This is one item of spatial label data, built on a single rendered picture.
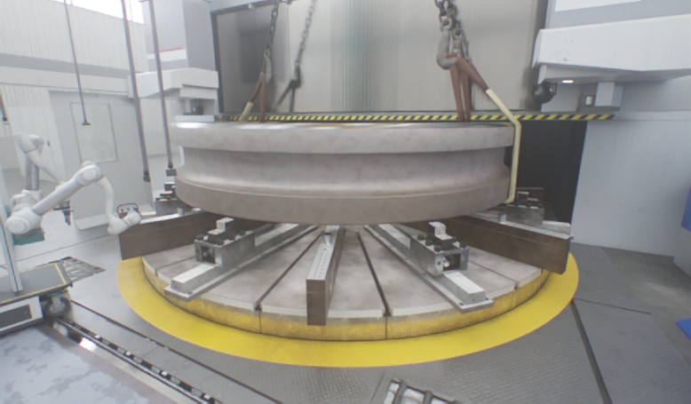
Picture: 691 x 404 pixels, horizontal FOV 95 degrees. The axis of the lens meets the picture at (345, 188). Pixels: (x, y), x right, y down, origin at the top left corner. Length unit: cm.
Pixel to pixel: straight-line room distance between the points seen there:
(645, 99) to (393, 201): 299
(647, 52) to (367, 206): 262
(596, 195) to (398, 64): 358
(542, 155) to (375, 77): 426
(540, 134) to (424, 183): 528
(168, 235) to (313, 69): 400
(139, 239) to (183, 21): 391
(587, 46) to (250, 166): 323
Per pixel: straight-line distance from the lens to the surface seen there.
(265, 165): 317
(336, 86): 622
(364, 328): 285
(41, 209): 358
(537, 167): 826
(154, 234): 421
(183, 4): 673
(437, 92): 558
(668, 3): 427
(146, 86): 669
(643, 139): 576
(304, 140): 284
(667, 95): 478
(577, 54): 364
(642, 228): 598
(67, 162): 685
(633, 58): 371
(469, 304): 285
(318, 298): 242
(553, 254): 379
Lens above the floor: 180
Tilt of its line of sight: 12 degrees down
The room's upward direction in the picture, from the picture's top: straight up
